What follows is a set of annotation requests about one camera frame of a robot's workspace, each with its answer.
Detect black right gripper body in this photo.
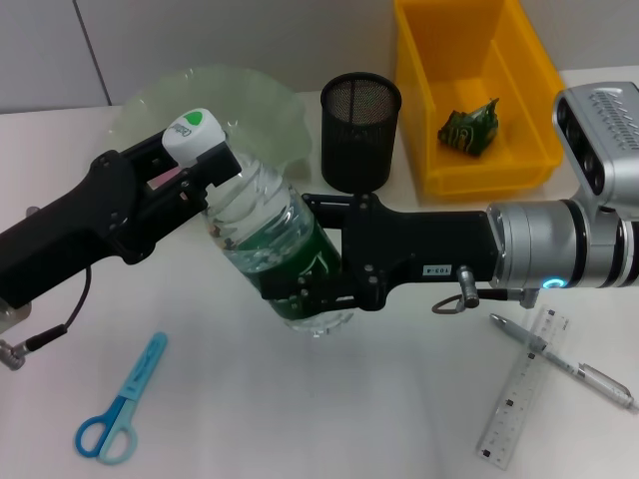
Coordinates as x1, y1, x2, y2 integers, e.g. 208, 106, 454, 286
342, 192, 501, 310

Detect transparent plastic ruler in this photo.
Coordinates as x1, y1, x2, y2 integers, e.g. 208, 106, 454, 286
473, 305, 573, 471

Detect green plastic wrapper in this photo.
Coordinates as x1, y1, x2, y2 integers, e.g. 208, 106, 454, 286
437, 96, 502, 158

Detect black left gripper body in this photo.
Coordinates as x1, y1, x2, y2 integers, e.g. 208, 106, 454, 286
0, 151, 167, 309

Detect silver white pen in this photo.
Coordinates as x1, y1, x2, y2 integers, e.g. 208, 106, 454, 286
488, 311, 639, 412

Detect yellow plastic bin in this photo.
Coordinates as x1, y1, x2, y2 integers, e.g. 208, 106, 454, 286
391, 0, 572, 204

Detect blue scissors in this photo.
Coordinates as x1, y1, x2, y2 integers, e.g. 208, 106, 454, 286
75, 331, 169, 467

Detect black mesh pen holder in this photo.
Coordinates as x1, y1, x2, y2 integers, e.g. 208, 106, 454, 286
319, 72, 403, 196

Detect pink peach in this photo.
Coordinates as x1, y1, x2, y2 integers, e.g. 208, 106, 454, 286
148, 168, 182, 192

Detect right gripper cable with connector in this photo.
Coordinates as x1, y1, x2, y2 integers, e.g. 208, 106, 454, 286
430, 263, 543, 316

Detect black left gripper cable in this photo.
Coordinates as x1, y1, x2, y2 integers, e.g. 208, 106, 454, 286
0, 265, 94, 371

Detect green glass fruit bowl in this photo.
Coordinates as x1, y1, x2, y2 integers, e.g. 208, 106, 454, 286
109, 64, 314, 201

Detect clear green-label water bottle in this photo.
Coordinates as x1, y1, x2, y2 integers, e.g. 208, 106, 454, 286
160, 107, 357, 337

